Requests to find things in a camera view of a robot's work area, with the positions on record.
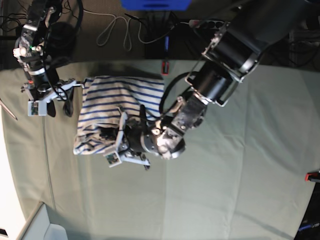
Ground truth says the red black clamp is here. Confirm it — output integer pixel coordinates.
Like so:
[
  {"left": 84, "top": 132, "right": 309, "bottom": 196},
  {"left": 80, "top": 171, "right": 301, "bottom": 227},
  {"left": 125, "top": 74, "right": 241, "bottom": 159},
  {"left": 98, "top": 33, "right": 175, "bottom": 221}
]
[
  {"left": 161, "top": 60, "right": 170, "bottom": 76},
  {"left": 304, "top": 171, "right": 320, "bottom": 183}
]

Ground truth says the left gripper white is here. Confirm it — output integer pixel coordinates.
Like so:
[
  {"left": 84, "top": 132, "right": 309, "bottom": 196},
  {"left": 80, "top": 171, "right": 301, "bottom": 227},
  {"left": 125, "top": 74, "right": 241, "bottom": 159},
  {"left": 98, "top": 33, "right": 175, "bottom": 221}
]
[{"left": 103, "top": 104, "right": 151, "bottom": 170}]

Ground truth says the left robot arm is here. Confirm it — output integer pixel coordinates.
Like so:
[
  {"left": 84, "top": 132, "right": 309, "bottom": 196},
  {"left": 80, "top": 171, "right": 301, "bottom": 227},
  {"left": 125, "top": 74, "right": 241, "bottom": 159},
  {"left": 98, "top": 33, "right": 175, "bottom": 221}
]
[{"left": 104, "top": 0, "right": 320, "bottom": 169}]

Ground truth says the white looped cable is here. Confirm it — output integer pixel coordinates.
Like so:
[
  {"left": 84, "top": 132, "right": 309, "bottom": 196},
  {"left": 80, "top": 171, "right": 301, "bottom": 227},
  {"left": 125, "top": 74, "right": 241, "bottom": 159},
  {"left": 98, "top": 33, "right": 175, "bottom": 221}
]
[{"left": 82, "top": 8, "right": 141, "bottom": 52}]

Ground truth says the blue white striped t-shirt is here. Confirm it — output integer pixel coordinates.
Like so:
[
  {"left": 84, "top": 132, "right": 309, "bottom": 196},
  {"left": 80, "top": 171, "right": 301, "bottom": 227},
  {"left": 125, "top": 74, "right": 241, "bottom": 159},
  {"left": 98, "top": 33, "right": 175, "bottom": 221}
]
[{"left": 73, "top": 75, "right": 165, "bottom": 155}]

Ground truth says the light grey plastic bin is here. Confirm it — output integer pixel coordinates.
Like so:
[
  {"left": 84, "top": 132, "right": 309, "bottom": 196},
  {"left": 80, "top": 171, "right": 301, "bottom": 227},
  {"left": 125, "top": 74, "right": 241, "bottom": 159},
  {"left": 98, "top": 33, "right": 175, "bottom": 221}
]
[{"left": 16, "top": 201, "right": 68, "bottom": 240}]

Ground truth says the black power strip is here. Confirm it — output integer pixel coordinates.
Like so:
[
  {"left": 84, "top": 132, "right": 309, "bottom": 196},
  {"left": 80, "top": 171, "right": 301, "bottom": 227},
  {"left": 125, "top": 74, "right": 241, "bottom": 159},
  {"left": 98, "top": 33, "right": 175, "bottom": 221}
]
[{"left": 188, "top": 19, "right": 225, "bottom": 30}]

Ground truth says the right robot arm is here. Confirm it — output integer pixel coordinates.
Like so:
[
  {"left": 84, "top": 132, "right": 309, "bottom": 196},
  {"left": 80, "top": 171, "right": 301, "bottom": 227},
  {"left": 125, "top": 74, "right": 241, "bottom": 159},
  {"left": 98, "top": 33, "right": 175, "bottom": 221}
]
[{"left": 13, "top": 0, "right": 84, "bottom": 118}]

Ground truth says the red black centre clamp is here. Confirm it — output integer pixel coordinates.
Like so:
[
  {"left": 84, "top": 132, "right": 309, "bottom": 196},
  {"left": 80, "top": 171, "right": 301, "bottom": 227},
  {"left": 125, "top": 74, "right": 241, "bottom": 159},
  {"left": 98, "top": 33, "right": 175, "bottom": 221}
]
[{"left": 161, "top": 60, "right": 170, "bottom": 76}]

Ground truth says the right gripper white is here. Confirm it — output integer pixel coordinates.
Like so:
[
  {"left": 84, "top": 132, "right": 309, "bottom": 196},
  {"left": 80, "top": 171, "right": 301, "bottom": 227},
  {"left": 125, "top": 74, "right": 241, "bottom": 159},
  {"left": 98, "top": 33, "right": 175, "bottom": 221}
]
[{"left": 20, "top": 78, "right": 84, "bottom": 118}]

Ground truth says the black round stand base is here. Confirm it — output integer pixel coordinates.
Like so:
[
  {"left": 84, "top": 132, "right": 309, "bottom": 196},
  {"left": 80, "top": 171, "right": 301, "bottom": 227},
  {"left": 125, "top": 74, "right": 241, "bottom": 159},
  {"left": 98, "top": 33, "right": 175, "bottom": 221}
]
[{"left": 47, "top": 21, "right": 76, "bottom": 59}]

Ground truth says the red black right clamp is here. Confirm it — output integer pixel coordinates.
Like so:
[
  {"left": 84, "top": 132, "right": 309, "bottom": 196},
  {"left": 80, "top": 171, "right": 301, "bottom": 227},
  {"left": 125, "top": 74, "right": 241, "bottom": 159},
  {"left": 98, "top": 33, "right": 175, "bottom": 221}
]
[{"left": 304, "top": 171, "right": 320, "bottom": 183}]

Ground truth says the blue plastic box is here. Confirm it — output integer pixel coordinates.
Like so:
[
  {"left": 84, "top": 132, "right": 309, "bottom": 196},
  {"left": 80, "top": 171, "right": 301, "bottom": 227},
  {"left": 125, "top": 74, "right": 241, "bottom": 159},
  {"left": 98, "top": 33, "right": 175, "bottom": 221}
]
[{"left": 120, "top": 0, "right": 192, "bottom": 11}]

